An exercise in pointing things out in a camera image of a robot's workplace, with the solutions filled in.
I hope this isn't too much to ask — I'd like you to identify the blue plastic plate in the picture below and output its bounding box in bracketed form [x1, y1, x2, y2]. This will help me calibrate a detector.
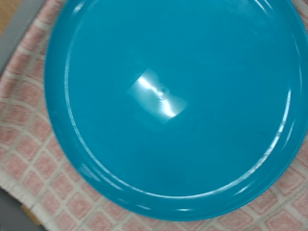
[43, 0, 308, 222]

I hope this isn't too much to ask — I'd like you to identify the pink checked towel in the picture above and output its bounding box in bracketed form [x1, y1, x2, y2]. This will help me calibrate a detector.
[0, 0, 308, 231]

